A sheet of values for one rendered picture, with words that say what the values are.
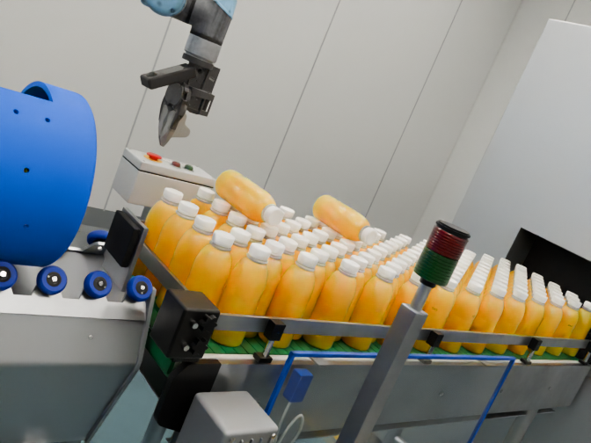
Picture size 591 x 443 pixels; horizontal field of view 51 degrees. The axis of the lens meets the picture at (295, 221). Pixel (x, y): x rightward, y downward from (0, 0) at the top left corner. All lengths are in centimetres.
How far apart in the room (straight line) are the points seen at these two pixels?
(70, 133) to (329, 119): 402
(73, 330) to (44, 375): 8
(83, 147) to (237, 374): 47
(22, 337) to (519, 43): 533
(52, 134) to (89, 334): 34
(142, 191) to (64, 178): 50
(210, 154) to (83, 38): 116
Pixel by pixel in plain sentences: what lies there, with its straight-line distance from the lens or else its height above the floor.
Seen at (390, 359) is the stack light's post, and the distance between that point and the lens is 112.
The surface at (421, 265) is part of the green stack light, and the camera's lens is 107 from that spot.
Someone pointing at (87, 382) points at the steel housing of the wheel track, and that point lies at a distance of 112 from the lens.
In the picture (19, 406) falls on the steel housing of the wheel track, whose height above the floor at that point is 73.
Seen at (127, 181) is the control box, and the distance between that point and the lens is 141.
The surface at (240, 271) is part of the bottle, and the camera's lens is 109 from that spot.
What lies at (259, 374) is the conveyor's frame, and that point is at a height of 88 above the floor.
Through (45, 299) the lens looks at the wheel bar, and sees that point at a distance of 102.
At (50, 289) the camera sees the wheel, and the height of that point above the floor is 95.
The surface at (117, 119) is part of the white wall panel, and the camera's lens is 408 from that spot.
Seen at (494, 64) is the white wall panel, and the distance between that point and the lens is 598.
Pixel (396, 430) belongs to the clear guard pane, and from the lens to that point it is 149.
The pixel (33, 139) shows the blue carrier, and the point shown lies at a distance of 91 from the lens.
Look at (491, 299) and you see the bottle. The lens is 175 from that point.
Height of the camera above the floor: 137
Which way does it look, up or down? 12 degrees down
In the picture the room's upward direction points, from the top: 23 degrees clockwise
